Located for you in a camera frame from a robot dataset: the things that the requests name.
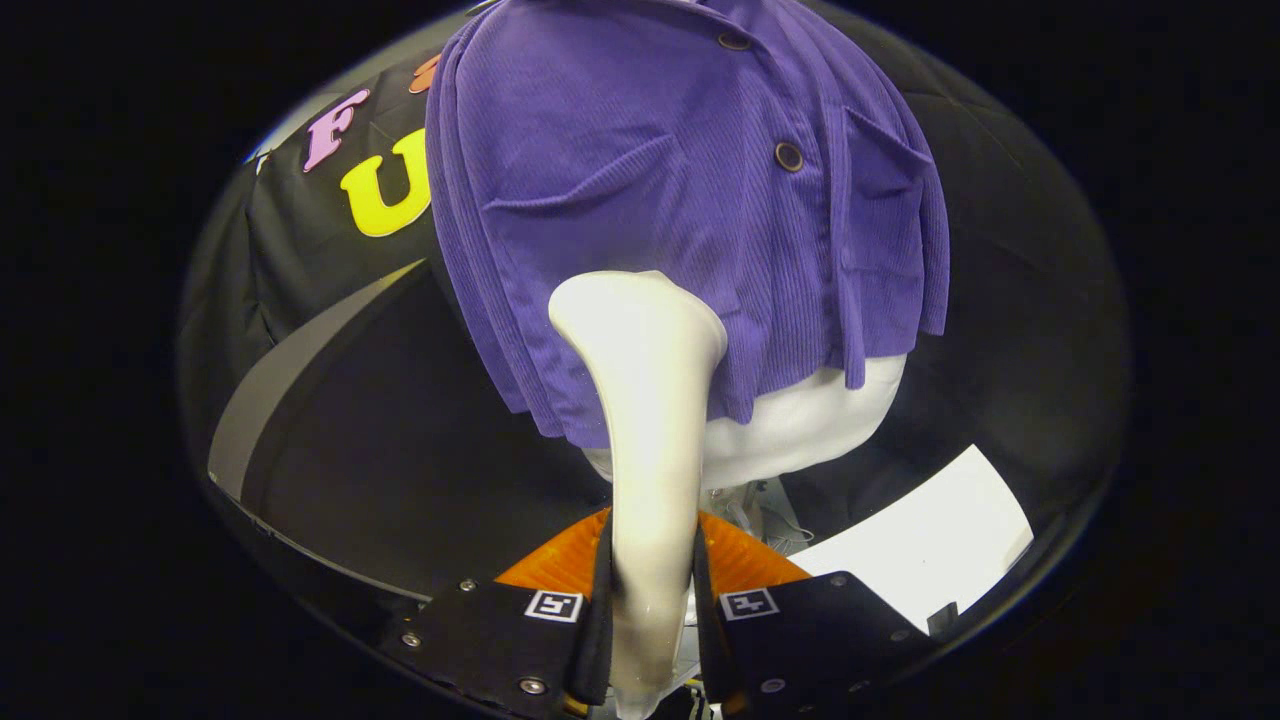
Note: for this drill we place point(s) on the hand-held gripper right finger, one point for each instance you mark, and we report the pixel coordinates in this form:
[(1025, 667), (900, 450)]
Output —
[(810, 635)]

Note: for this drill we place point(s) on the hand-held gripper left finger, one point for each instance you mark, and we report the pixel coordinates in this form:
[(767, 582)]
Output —
[(500, 640)]

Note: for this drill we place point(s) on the mannequin stand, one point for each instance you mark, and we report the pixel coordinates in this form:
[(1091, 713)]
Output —
[(755, 515)]

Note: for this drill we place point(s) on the white flat board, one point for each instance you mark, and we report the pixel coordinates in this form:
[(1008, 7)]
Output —
[(930, 545)]

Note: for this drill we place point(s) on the white mannequin torso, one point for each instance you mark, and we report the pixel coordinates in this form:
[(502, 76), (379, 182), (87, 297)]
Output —
[(800, 425)]

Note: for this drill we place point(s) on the grey drawer cabinet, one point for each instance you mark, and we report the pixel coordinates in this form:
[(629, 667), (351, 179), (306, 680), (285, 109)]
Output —
[(400, 430)]

